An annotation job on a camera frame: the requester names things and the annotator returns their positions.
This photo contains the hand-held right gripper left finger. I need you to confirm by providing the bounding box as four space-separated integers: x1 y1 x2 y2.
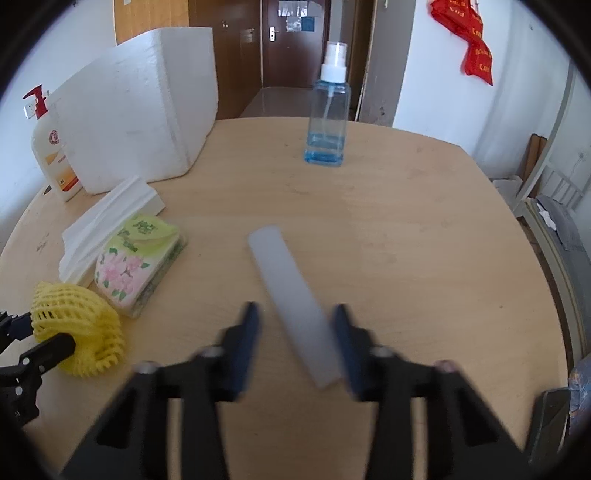
60 302 262 480

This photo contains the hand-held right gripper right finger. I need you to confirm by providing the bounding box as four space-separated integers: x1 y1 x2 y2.
332 304 527 480

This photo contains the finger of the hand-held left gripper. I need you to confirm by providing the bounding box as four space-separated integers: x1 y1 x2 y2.
0 310 35 352
18 332 77 377

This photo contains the yellow foam net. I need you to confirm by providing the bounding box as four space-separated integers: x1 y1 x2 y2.
30 282 126 378

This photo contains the pale grey strip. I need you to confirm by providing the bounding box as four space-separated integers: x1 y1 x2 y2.
247 224 345 391

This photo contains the flower print tissue pack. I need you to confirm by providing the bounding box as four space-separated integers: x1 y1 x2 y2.
95 215 188 319

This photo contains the white tissue stack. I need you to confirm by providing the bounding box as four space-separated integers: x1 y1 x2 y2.
59 174 166 284

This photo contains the white foam box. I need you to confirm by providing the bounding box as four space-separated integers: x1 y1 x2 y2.
48 27 219 195

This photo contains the white lotion bottle red cap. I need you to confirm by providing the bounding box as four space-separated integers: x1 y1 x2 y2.
23 84 86 203

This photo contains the dark grey panel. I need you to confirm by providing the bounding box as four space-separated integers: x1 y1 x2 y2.
526 388 571 467

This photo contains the clear blue spray bottle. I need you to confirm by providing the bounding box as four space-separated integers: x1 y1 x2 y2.
303 41 352 168

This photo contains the white plastic bag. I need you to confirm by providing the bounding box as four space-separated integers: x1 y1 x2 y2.
492 175 527 217

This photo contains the blue printed cloth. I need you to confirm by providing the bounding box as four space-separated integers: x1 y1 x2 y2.
569 355 591 437

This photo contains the wooden board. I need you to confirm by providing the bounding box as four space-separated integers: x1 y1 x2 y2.
523 133 550 197

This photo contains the wooden wardrobe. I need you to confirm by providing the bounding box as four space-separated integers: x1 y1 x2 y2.
114 0 264 121

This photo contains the dark brown entrance door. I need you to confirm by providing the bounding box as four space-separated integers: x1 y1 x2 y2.
261 0 331 88

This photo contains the brown side door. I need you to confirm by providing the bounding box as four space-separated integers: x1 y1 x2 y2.
348 0 375 112

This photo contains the grey metal bunk bed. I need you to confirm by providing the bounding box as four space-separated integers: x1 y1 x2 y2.
512 60 591 370

